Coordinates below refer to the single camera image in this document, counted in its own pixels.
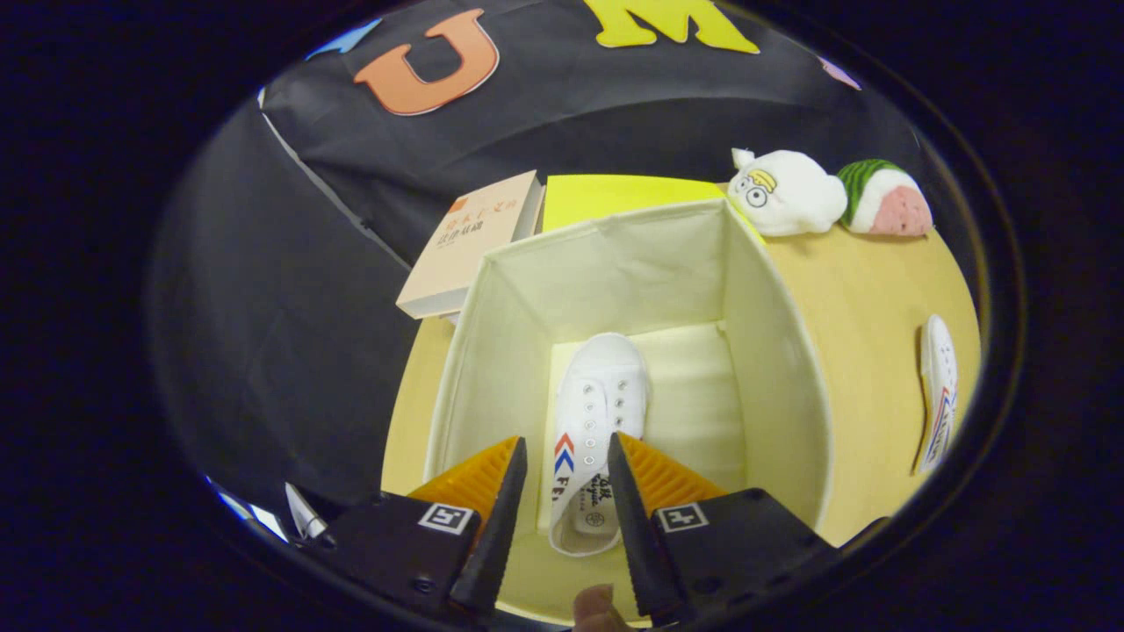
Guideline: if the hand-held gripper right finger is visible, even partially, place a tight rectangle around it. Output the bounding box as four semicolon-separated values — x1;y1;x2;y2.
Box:
608;432;839;626

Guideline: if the yellow book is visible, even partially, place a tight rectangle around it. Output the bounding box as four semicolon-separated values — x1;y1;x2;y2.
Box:
540;174;765;247

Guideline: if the white canvas shoe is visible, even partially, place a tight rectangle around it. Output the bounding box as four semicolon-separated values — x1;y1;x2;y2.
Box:
549;332;651;557
913;314;960;477

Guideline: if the tan paperback book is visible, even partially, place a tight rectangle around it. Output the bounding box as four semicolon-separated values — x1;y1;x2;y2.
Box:
395;170;545;320

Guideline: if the white printed sheet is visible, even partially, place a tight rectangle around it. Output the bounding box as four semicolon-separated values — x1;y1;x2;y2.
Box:
285;481;328;538

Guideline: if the watermelon slice plush toy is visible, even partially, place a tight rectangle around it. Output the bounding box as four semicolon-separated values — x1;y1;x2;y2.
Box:
835;159;934;237

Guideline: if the white plush toy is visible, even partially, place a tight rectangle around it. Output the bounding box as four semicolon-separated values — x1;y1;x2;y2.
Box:
731;147;849;238

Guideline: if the beige fabric storage box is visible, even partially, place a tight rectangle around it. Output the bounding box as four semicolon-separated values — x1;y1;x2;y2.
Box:
424;197;833;624

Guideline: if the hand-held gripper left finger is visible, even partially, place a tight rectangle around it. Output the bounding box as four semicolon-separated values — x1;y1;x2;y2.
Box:
303;436;529;615

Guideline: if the blue glowing object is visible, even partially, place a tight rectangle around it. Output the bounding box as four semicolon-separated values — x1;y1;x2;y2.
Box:
211;478;288;541

